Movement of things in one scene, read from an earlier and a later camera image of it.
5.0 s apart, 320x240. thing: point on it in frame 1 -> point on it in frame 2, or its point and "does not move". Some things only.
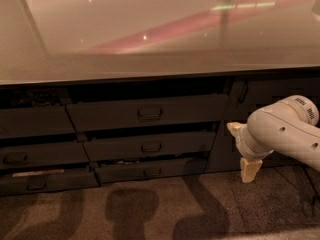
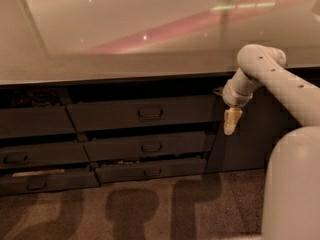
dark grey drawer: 35,121 does not move
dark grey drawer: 118,113 does not move
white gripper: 242,140 -> 234,98
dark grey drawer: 150,146 does not move
